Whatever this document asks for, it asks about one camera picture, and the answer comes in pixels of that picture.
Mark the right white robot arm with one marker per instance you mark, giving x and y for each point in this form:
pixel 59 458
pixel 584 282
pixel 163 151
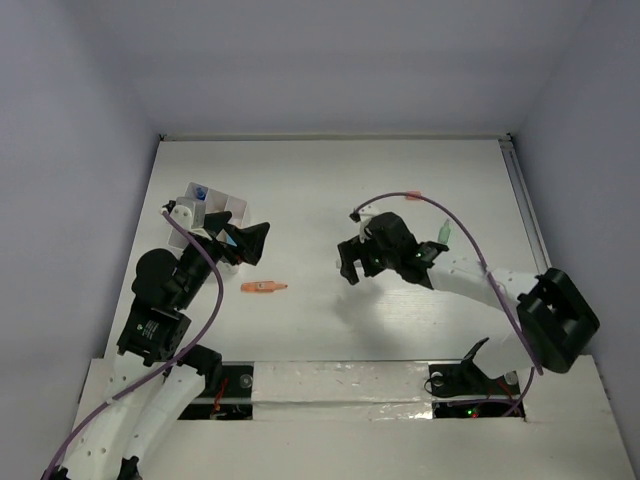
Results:
pixel 551 321

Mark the green highlighter pen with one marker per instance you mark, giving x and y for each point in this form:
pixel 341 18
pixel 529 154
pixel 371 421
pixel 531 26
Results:
pixel 444 233

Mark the white compartment organizer box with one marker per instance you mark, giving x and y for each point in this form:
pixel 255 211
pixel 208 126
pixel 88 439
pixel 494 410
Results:
pixel 216 201

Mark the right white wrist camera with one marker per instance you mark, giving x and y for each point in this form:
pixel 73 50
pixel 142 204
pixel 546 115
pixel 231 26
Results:
pixel 363 216

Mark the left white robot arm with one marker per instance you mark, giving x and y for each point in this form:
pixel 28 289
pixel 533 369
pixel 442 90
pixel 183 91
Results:
pixel 156 374

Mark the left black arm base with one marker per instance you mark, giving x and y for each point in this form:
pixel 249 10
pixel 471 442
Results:
pixel 230 400

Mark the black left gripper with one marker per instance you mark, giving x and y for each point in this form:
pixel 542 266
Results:
pixel 250 241

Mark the orange highlighter cap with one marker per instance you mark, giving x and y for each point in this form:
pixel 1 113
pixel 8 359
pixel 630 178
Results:
pixel 413 195

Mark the silver taped front board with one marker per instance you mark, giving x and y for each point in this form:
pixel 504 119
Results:
pixel 341 391

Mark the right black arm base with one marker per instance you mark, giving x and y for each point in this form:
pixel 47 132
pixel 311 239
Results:
pixel 462 391

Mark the blue cap spray bottle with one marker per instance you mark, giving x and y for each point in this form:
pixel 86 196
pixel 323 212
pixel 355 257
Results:
pixel 201 192

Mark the orange highlighter pen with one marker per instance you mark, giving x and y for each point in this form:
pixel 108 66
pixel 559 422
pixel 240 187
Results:
pixel 262 287

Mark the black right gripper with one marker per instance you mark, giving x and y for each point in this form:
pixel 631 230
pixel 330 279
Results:
pixel 350 251

